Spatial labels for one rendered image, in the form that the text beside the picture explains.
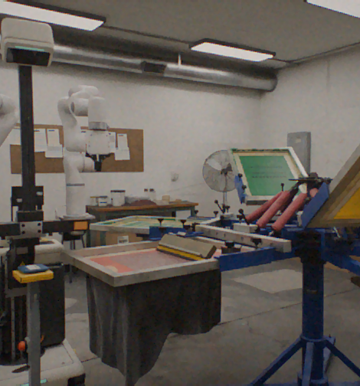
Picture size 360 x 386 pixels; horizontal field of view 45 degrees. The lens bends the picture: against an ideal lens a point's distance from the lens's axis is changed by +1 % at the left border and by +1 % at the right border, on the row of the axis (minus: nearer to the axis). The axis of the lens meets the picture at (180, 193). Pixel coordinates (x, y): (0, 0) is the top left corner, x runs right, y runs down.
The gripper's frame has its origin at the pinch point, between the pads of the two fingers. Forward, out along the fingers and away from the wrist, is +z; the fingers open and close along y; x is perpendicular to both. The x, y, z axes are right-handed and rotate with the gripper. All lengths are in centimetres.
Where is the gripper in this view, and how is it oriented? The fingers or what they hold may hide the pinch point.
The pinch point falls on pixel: (98, 166)
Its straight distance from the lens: 184.3
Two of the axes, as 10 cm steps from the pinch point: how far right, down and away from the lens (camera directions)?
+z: 0.0, 10.0, 0.6
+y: -8.9, 0.3, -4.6
